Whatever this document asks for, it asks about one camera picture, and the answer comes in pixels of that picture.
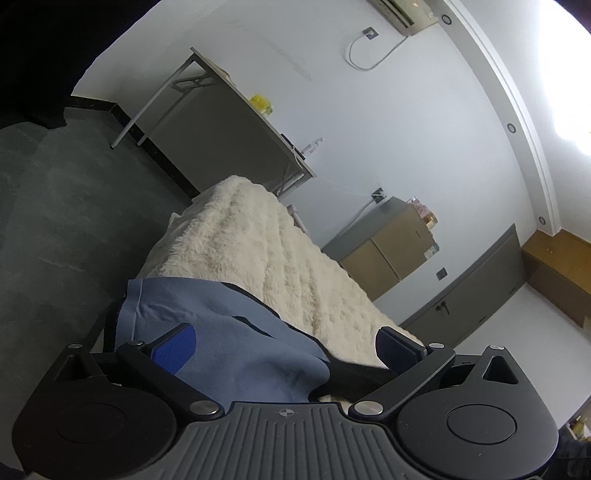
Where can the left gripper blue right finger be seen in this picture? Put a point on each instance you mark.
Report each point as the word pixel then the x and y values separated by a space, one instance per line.
pixel 415 367

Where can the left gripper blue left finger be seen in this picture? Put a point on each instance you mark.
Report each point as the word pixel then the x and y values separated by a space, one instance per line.
pixel 155 365

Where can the blue and black garment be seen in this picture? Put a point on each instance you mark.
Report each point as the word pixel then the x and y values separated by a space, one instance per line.
pixel 245 352

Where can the grey folding table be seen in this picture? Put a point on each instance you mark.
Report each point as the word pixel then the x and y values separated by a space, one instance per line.
pixel 207 130

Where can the grey door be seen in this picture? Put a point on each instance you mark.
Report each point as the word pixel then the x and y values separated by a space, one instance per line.
pixel 474 297

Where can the gold refrigerator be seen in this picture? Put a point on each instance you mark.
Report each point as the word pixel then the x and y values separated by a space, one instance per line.
pixel 384 247

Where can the items on refrigerator top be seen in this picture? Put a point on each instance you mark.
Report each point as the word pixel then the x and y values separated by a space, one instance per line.
pixel 428 217

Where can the cream fluffy blanket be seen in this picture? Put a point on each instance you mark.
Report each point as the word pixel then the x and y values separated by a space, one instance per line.
pixel 239 234

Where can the wooden cabinet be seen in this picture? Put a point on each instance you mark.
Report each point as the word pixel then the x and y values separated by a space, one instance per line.
pixel 558 267

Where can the dark grey carpet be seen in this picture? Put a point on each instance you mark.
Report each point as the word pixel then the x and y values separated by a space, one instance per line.
pixel 78 219

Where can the clear plastic bottle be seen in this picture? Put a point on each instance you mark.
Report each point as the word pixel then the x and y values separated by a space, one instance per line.
pixel 311 147

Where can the yellow object on table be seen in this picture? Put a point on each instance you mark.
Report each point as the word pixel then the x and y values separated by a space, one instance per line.
pixel 261 104

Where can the white air conditioner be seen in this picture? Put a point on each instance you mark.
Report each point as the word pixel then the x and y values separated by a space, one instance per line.
pixel 409 17

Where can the grey wall switch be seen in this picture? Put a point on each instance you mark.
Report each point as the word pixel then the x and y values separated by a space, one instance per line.
pixel 441 274

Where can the wall socket with plug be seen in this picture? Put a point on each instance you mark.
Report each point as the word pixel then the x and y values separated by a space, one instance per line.
pixel 379 195

